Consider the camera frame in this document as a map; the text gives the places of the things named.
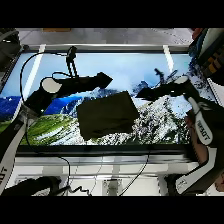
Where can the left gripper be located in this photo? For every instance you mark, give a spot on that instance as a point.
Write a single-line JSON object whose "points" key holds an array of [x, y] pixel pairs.
{"points": [[104, 80]]}

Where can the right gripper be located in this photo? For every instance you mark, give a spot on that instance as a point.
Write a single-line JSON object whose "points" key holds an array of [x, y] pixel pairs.
{"points": [[146, 93]]}

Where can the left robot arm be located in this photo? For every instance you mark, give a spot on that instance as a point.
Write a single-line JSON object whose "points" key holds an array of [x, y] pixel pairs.
{"points": [[40, 96]]}

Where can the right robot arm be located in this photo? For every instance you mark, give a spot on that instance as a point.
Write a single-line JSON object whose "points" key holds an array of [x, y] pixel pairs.
{"points": [[204, 128]]}

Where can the dark olive garment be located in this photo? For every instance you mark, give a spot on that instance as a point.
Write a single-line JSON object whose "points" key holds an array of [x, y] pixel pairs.
{"points": [[106, 115]]}

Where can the silver frame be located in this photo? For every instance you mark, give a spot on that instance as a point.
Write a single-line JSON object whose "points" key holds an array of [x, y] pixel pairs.
{"points": [[110, 163]]}

